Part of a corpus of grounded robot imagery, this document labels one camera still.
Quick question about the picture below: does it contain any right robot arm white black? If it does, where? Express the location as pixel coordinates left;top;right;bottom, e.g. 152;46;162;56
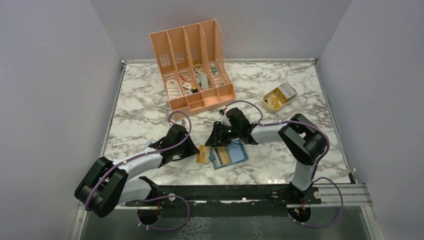
205;108;330;204

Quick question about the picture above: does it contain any gold credit card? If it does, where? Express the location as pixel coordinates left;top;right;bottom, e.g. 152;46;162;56
196;145;211;164
214;146;232;168

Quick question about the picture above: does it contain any beige oval card tray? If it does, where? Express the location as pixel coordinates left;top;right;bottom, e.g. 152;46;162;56
261;82;298;114

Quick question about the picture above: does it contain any stack of credit cards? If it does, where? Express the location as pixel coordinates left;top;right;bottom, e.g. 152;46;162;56
274;82;297;102

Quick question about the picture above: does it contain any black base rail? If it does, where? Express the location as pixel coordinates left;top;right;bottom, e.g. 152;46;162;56
124;184;322;218

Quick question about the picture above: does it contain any orange plastic desk organizer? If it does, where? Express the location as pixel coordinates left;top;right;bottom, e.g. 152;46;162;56
149;19;236;120

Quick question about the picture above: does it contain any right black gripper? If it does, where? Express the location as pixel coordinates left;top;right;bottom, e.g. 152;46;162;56
205;121;241;147

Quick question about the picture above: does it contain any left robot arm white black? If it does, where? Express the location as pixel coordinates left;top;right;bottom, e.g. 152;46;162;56
74;124;200;218

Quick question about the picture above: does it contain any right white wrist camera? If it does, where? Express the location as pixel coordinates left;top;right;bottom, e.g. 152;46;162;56
218;108;232;127

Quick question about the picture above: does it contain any loose gold card in tray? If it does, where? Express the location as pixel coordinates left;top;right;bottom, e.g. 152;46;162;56
266;95;280;109

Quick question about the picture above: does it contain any blue white round coaster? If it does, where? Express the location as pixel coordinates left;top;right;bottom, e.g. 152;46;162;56
145;140;158;149

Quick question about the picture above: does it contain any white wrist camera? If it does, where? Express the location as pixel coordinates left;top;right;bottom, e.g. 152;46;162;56
170;119;187;132
218;108;232;127

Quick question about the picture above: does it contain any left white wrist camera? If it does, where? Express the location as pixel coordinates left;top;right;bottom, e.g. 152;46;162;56
170;119;187;132

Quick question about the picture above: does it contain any blue card holder wallet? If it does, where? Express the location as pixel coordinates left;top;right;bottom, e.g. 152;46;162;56
209;139;249;170

